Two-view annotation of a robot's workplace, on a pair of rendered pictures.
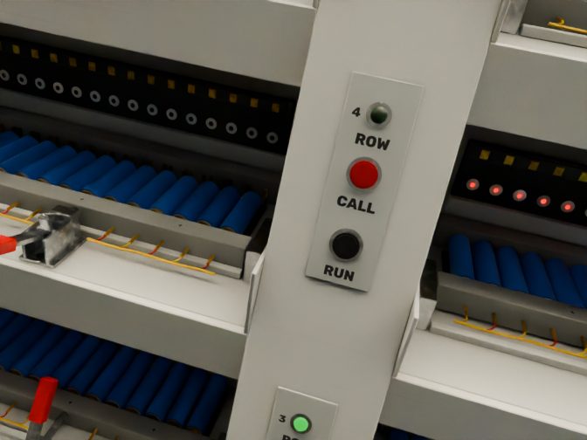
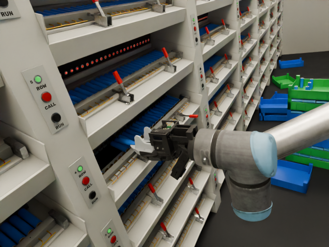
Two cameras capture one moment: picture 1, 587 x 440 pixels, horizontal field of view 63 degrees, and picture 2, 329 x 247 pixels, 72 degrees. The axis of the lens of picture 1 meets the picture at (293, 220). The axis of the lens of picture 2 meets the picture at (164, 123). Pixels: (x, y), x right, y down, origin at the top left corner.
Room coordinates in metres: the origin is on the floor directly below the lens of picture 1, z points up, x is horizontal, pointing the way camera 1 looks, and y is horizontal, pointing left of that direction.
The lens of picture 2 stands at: (0.00, 0.93, 1.12)
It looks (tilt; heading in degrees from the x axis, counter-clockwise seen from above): 26 degrees down; 298
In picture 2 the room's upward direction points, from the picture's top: 13 degrees counter-clockwise
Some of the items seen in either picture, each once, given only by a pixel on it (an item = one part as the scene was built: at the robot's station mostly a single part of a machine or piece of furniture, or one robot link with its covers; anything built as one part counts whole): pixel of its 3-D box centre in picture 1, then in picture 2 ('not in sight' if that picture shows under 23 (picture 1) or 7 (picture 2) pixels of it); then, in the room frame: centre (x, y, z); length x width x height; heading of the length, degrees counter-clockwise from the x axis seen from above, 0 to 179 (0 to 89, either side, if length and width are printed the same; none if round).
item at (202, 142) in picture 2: not in sight; (206, 148); (0.13, 0.50, 0.81); 0.10 x 0.05 x 0.09; 82
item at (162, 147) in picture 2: not in sight; (176, 141); (0.21, 0.48, 0.82); 0.12 x 0.08 x 0.09; 172
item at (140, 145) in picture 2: not in sight; (139, 144); (0.32, 0.49, 0.81); 0.09 x 0.03 x 0.06; 177
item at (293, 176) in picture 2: not in sight; (282, 171); (-0.08, -0.37, 0.04); 0.30 x 0.20 x 0.08; 164
